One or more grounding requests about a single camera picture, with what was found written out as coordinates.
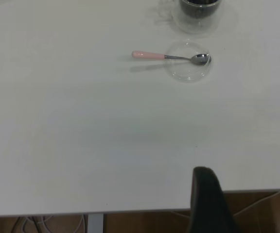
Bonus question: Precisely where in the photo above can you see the clear glass lid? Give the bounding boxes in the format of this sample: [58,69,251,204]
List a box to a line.
[163,40,213,83]

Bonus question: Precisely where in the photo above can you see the grey metal table leg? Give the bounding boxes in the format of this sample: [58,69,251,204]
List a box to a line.
[87,213,105,233]

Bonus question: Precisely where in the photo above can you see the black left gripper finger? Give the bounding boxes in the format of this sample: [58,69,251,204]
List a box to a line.
[188,166,238,233]

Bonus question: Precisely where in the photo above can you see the dark coffee beans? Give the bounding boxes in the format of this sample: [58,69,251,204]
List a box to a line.
[180,0,220,19]

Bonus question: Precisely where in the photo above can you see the pink handled metal spoon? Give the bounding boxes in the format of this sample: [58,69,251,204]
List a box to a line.
[131,50,212,66]

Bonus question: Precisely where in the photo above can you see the clear double wall glass cup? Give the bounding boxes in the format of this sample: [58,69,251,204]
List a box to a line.
[154,0,222,33]

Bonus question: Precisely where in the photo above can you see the white cable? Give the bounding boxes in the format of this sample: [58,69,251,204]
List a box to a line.
[41,214,86,233]
[13,215,49,233]
[234,191,280,216]

